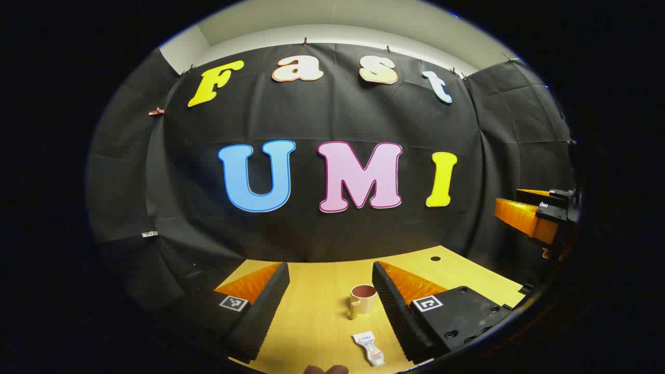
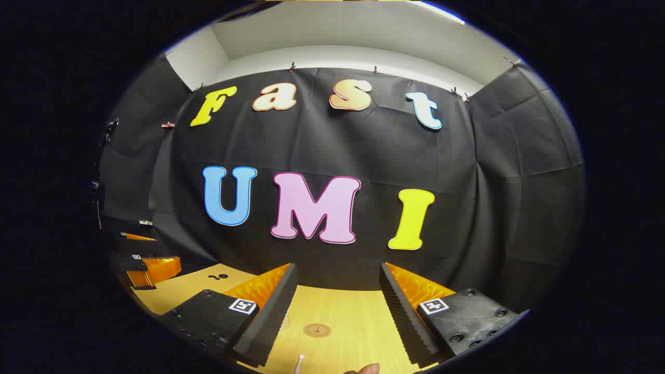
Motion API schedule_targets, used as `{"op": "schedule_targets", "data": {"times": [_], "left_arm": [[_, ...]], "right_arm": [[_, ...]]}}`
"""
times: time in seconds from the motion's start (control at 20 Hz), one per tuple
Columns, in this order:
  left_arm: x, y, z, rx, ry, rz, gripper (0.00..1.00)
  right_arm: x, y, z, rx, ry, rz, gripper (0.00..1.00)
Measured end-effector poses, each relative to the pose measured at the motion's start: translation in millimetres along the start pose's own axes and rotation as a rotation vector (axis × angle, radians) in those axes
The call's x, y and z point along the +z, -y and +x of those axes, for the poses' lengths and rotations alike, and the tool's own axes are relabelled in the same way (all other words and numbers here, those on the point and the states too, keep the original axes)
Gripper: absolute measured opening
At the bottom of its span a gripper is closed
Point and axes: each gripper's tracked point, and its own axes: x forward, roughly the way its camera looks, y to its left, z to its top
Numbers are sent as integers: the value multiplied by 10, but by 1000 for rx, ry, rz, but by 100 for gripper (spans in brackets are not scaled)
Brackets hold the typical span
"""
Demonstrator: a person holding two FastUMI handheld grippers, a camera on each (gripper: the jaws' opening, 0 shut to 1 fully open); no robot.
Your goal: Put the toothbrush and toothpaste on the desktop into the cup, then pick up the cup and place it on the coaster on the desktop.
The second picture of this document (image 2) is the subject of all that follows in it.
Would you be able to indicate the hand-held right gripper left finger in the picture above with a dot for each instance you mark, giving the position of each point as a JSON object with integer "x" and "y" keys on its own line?
{"x": 270, "y": 317}

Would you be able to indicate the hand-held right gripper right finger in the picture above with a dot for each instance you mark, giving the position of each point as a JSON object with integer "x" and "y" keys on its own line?
{"x": 402, "y": 311}

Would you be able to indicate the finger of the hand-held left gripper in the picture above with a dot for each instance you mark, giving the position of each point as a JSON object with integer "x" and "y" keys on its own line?
{"x": 127, "y": 226}
{"x": 156, "y": 270}

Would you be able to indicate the round brown coaster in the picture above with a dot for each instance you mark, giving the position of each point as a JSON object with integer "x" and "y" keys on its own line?
{"x": 317, "y": 330}

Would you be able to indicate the pink toothbrush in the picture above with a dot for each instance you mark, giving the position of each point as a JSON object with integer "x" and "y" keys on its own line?
{"x": 300, "y": 360}

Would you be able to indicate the wooden desktop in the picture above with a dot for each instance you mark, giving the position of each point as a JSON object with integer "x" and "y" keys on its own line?
{"x": 337, "y": 306}

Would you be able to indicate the black backdrop cloth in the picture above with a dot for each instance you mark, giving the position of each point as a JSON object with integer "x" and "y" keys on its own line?
{"x": 363, "y": 145}

